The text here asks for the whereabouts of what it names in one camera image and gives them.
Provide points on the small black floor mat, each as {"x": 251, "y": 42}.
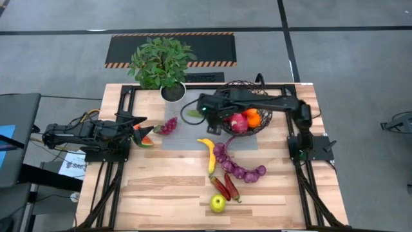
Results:
{"x": 206, "y": 77}

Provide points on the grey woven placemat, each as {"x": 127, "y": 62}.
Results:
{"x": 186, "y": 137}

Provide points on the red chili pepper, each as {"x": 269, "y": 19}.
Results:
{"x": 220, "y": 188}
{"x": 232, "y": 188}

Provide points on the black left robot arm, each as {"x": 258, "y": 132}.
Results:
{"x": 71, "y": 133}

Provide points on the red-orange round fruit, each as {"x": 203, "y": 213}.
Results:
{"x": 251, "y": 111}

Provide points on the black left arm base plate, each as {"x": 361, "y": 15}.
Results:
{"x": 106, "y": 156}

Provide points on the black tripod base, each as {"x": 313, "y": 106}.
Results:
{"x": 397, "y": 124}

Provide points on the yellow banana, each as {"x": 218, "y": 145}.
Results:
{"x": 210, "y": 156}

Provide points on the orange fruit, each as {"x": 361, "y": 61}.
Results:
{"x": 254, "y": 121}

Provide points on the red watermelon slice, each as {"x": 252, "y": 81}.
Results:
{"x": 146, "y": 141}

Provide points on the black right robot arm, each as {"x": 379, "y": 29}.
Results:
{"x": 267, "y": 101}

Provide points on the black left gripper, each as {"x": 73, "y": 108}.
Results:
{"x": 111, "y": 130}

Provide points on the yellow-green apple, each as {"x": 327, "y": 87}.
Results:
{"x": 218, "y": 203}

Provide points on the printed white paper sheet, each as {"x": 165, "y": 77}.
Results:
{"x": 73, "y": 166}

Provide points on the black hazard-striped floor mat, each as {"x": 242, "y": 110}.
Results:
{"x": 206, "y": 48}

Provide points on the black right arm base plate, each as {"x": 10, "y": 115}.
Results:
{"x": 317, "y": 148}

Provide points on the grey side cabinet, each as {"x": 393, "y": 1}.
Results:
{"x": 17, "y": 129}

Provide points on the red grape bunch with leaf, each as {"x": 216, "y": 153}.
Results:
{"x": 167, "y": 126}

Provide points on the green artificial plant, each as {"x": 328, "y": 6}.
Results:
{"x": 159, "y": 62}

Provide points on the white plant pot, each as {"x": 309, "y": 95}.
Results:
{"x": 173, "y": 94}

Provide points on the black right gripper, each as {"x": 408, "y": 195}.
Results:
{"x": 210, "y": 108}

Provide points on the red pomegranate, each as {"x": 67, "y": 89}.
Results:
{"x": 239, "y": 124}

